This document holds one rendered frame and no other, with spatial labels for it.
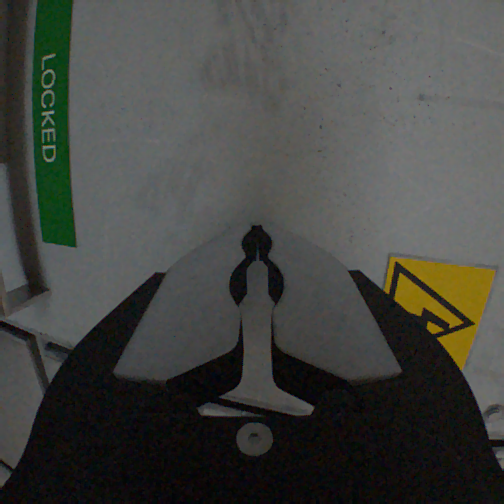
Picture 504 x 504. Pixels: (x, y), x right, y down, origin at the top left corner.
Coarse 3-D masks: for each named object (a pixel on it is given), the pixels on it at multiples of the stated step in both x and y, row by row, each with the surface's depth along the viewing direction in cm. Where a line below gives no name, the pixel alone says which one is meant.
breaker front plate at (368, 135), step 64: (0, 0) 13; (128, 0) 12; (192, 0) 12; (256, 0) 11; (320, 0) 10; (384, 0) 10; (448, 0) 9; (0, 64) 15; (128, 64) 13; (192, 64) 13; (256, 64) 12; (320, 64) 11; (384, 64) 11; (448, 64) 10; (0, 128) 16; (128, 128) 14; (192, 128) 14; (256, 128) 13; (320, 128) 12; (384, 128) 11; (448, 128) 11; (0, 192) 19; (128, 192) 15; (192, 192) 14; (256, 192) 14; (320, 192) 13; (384, 192) 12; (448, 192) 11; (0, 256) 21; (64, 256) 18; (128, 256) 17; (384, 256) 13; (448, 256) 12; (64, 320) 20; (256, 320) 15; (256, 384) 17
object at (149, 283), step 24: (144, 288) 9; (120, 312) 8; (144, 312) 8; (96, 336) 7; (120, 336) 7; (72, 360) 6; (96, 360) 6; (72, 384) 6; (96, 384) 6; (120, 384) 6; (144, 384) 6; (48, 408) 5; (72, 408) 5; (96, 408) 5; (120, 408) 5; (144, 408) 5; (48, 432) 5; (72, 432) 5; (24, 456) 4; (48, 456) 4; (24, 480) 4
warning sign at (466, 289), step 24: (408, 264) 13; (432, 264) 12; (408, 288) 13; (432, 288) 12; (456, 288) 12; (480, 288) 12; (432, 312) 13; (456, 312) 12; (480, 312) 12; (456, 336) 13; (456, 360) 13
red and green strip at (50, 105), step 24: (48, 0) 13; (72, 0) 13; (48, 24) 14; (48, 48) 14; (48, 72) 15; (48, 96) 15; (48, 120) 16; (48, 144) 16; (48, 168) 17; (48, 192) 17; (48, 216) 18; (72, 216) 17; (48, 240) 18; (72, 240) 18
